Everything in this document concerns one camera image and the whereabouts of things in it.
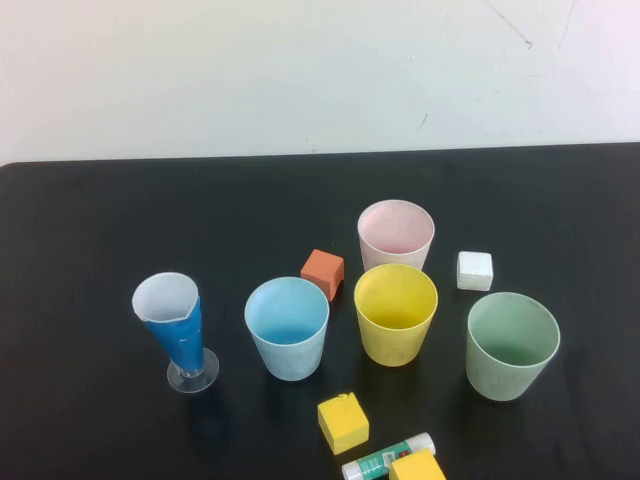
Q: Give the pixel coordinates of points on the pink plastic cup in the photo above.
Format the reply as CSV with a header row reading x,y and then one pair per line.
x,y
372,257

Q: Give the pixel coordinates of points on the light blue plastic cup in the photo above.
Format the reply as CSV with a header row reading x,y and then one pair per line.
x,y
287,360

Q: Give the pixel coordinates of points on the light green plastic cup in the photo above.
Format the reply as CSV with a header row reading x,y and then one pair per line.
x,y
500,380

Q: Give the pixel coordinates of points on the orange foam cube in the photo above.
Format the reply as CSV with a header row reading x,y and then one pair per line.
x,y
320,272

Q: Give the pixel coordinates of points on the yellow plastic cup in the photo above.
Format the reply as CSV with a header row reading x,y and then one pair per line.
x,y
395,350

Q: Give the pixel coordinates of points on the white foam cube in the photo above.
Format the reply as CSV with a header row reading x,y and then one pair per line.
x,y
474,272

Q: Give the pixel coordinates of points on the blue paper-wrapped clear goblet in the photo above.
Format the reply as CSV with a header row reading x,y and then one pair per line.
x,y
180,340

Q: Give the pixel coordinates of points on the yellow foam cube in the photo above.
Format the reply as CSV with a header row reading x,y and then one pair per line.
x,y
342,425
415,470

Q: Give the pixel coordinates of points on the green and white glue stick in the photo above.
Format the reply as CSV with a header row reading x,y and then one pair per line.
x,y
370,467

